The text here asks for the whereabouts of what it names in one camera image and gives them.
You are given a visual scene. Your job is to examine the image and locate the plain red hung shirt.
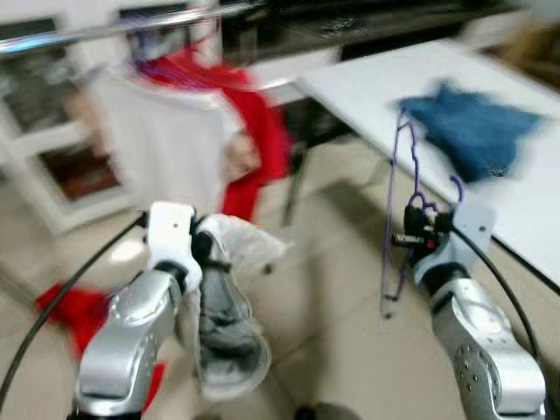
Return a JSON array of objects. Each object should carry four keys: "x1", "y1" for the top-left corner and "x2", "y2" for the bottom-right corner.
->
[{"x1": 140, "y1": 48, "x2": 294, "y2": 224}]

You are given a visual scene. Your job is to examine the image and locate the white table with black legs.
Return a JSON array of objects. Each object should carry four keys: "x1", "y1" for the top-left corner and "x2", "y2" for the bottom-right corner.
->
[{"x1": 296, "y1": 39, "x2": 560, "y2": 285}]

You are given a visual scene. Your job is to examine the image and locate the white grey-lined garment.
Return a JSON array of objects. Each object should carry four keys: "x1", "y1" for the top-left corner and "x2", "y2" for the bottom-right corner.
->
[{"x1": 175, "y1": 213, "x2": 291, "y2": 403}]

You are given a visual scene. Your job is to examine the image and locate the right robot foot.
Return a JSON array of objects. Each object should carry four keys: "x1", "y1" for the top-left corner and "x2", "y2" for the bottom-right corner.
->
[{"x1": 293, "y1": 401, "x2": 367, "y2": 420}]

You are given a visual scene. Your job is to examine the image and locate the blue denim garment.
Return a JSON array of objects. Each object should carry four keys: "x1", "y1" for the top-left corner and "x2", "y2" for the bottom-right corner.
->
[{"x1": 398, "y1": 80, "x2": 545, "y2": 185}]

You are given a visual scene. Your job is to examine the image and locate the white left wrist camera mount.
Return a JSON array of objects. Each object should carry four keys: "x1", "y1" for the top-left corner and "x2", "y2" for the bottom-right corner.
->
[{"x1": 144, "y1": 201, "x2": 200, "y2": 294}]

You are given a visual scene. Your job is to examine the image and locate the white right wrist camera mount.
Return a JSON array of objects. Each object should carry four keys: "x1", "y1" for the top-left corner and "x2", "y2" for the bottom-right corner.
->
[{"x1": 451, "y1": 203, "x2": 496, "y2": 265}]

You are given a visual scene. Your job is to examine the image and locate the crumpled red cloth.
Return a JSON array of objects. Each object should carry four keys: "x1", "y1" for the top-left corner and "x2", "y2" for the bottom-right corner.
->
[{"x1": 35, "y1": 284, "x2": 167, "y2": 412}]

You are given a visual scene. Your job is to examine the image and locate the blue-purple plastic hanger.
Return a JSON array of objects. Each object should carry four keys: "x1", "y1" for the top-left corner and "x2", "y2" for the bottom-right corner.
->
[{"x1": 379, "y1": 109, "x2": 466, "y2": 320}]

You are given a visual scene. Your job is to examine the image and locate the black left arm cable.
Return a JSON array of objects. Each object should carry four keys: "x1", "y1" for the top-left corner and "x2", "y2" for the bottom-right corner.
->
[{"x1": 0, "y1": 214, "x2": 150, "y2": 412}]

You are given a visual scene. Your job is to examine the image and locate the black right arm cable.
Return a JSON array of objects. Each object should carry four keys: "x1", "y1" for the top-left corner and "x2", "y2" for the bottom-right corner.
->
[{"x1": 451, "y1": 226, "x2": 542, "y2": 361}]

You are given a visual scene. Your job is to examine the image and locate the white hung shirt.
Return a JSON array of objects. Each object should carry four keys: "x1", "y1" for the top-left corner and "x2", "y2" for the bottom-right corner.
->
[{"x1": 87, "y1": 66, "x2": 244, "y2": 218}]

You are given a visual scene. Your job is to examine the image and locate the white glass-door cabinet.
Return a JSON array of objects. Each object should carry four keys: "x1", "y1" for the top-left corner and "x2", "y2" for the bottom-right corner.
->
[{"x1": 0, "y1": 17, "x2": 132, "y2": 235}]

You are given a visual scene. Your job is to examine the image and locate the clothes rack with silver rail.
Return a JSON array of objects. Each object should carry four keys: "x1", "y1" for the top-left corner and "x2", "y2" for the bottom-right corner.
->
[{"x1": 0, "y1": 7, "x2": 224, "y2": 58}]

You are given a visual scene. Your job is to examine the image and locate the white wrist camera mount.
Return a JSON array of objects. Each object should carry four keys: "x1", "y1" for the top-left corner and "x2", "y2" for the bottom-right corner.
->
[
  {"x1": 451, "y1": 203, "x2": 496, "y2": 265},
  {"x1": 144, "y1": 201, "x2": 200, "y2": 294}
]

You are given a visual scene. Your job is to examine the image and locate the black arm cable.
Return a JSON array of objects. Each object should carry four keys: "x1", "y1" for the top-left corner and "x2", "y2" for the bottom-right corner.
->
[
  {"x1": 0, "y1": 214, "x2": 150, "y2": 412},
  {"x1": 451, "y1": 226, "x2": 542, "y2": 361}
]

